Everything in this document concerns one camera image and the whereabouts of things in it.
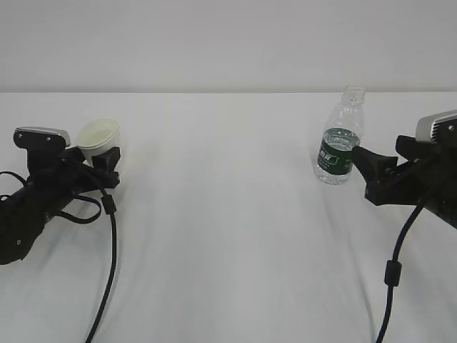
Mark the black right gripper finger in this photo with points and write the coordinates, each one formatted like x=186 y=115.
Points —
x=373 y=167

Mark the clear green-label water bottle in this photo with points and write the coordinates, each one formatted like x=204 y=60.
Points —
x=343 y=131

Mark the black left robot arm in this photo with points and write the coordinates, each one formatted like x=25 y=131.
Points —
x=55 y=180

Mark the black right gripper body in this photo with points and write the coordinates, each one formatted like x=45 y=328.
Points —
x=428 y=175

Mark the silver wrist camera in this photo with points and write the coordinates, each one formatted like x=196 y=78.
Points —
x=27 y=137
x=429 y=129

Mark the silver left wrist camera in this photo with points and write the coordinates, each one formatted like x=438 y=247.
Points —
x=27 y=137

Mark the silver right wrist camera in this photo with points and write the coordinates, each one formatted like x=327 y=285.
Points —
x=429 y=129

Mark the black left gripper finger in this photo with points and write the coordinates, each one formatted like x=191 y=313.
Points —
x=107 y=161

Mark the white paper cup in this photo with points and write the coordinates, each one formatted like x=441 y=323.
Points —
x=97 y=137

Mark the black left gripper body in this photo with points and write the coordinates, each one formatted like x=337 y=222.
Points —
x=87 y=177

